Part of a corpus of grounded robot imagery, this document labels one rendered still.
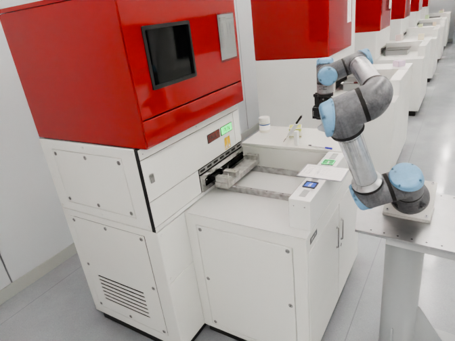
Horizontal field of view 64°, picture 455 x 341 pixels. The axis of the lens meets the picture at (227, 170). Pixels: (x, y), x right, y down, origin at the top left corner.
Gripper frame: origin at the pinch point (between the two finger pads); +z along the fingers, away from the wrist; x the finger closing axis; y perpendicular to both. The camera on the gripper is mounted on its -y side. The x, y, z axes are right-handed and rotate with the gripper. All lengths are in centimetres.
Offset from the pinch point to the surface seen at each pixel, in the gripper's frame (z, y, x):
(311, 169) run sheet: 14.3, 5.9, 10.4
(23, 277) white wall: 102, 206, 69
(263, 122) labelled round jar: 7, 52, -35
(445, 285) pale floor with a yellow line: 111, -57, -49
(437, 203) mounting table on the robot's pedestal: 29, -47, 0
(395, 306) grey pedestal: 75, -36, 19
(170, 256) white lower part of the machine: 45, 59, 60
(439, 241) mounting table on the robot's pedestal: 29, -50, 29
